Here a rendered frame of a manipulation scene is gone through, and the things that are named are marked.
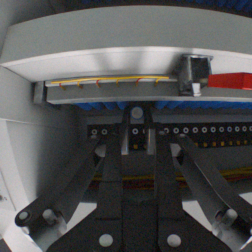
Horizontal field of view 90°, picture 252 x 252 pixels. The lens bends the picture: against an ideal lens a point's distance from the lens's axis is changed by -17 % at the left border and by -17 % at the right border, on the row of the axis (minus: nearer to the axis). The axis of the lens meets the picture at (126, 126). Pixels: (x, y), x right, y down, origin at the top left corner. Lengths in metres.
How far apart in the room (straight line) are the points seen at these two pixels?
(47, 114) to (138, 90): 0.13
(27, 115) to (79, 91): 0.07
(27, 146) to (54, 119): 0.07
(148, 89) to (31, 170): 0.17
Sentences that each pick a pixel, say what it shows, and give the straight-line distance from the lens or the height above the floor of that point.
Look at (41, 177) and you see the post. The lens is 0.23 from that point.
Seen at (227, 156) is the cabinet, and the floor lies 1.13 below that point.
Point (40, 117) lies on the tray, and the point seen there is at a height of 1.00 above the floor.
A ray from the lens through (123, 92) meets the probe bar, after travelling 0.17.
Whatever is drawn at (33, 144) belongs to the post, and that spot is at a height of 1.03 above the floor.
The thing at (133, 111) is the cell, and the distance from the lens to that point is 0.20.
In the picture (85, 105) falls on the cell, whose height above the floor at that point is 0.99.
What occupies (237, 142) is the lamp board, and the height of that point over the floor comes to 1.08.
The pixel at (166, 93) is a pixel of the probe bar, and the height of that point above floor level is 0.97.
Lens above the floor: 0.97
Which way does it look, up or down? 15 degrees up
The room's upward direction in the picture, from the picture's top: 178 degrees clockwise
